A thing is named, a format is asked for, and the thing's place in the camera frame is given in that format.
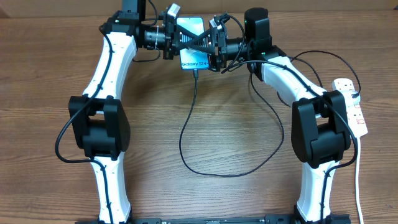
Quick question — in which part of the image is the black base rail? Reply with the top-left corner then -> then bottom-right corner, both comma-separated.
75,215 -> 351,224

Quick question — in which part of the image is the black charging cable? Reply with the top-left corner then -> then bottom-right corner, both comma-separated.
178,50 -> 362,178

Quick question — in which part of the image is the Galaxy smartphone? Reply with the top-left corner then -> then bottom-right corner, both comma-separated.
177,17 -> 210,70

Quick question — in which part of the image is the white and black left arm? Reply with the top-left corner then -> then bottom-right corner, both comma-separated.
65,1 -> 215,223

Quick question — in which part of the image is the white power strip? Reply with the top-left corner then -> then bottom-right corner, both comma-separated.
331,78 -> 368,137

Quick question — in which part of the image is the white power strip cord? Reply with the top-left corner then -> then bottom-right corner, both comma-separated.
354,136 -> 364,224

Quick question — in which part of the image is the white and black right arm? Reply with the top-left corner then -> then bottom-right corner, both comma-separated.
177,7 -> 358,223

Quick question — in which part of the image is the white charger plug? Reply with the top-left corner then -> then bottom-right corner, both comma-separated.
340,90 -> 361,107

